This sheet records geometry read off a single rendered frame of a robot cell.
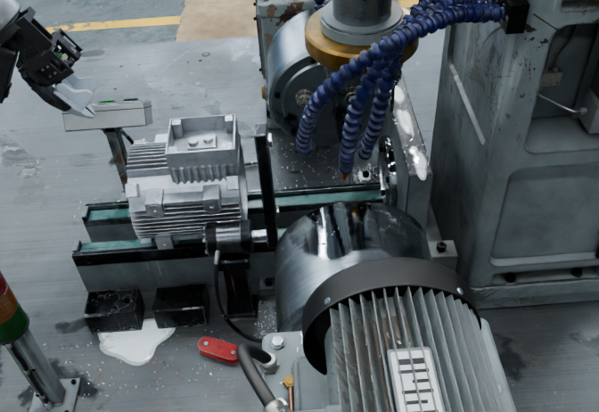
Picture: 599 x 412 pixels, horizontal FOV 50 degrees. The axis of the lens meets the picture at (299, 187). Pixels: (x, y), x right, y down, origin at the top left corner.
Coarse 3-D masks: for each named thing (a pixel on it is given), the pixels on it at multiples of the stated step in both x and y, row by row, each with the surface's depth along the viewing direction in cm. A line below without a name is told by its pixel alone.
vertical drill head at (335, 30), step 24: (336, 0) 95; (360, 0) 92; (384, 0) 94; (312, 24) 101; (336, 24) 96; (360, 24) 95; (384, 24) 96; (312, 48) 98; (336, 48) 95; (360, 48) 95; (408, 48) 96
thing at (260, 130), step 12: (264, 132) 95; (264, 144) 96; (264, 156) 98; (264, 168) 99; (264, 180) 101; (264, 192) 103; (264, 204) 105; (264, 216) 107; (276, 216) 108; (276, 228) 109; (264, 240) 111; (276, 240) 111
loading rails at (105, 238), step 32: (256, 192) 133; (288, 192) 133; (320, 192) 133; (352, 192) 133; (96, 224) 131; (128, 224) 132; (256, 224) 134; (288, 224) 135; (96, 256) 123; (128, 256) 124; (160, 256) 124; (192, 256) 125; (256, 256) 126; (96, 288) 130; (128, 288) 130
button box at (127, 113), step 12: (96, 108) 131; (108, 108) 132; (120, 108) 132; (132, 108) 132; (144, 108) 132; (72, 120) 132; (84, 120) 132; (96, 120) 132; (108, 120) 132; (120, 120) 132; (132, 120) 132; (144, 120) 132
